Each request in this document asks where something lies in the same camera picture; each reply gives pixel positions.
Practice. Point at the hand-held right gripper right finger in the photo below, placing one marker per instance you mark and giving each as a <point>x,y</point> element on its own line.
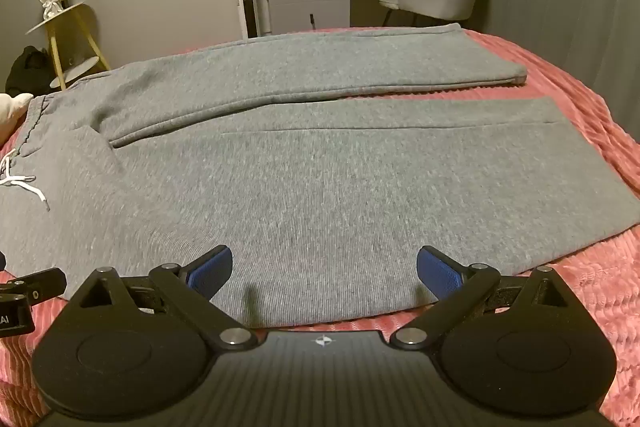
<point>440,274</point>

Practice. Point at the pink ribbed blanket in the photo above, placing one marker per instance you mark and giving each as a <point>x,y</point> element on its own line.
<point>600,287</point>

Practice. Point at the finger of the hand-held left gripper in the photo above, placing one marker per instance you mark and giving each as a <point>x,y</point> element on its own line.
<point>42,283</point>

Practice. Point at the grey bedside cabinet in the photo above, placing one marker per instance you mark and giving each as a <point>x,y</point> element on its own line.
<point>307,4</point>

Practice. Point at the yellow-legged round side table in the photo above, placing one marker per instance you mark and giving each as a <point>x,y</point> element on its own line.
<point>60,21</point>

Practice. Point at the cream plush toy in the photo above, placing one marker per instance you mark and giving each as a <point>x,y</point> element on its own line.
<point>11,114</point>

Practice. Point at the black bag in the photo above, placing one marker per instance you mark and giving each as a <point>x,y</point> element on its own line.
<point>27,69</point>

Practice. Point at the grey pants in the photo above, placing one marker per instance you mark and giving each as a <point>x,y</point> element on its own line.
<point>320,187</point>

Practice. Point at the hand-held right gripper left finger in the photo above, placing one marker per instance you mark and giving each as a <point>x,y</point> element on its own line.
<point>214,268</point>

